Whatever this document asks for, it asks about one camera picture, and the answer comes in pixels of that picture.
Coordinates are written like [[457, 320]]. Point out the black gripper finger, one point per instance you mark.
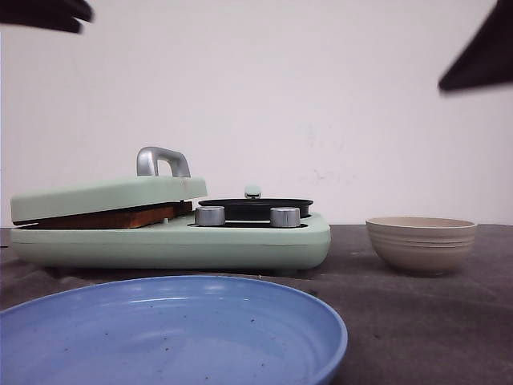
[[59, 15], [486, 61]]

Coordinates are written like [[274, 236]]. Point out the cream ribbed bowl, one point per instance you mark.
[[422, 245]]

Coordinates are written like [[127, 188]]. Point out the white bread slice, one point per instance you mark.
[[131, 218]]

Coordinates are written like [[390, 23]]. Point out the mint green breakfast maker base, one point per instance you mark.
[[179, 245]]

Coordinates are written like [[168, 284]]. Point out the silver left control knob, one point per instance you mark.
[[206, 216]]

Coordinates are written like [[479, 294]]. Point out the silver control knob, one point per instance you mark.
[[285, 217], [206, 216]]

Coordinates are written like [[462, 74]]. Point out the silver right control knob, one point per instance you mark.
[[285, 217]]

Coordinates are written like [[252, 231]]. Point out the blue plate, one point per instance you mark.
[[173, 330]]

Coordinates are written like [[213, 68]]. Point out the black frying pan green handle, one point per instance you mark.
[[256, 208]]

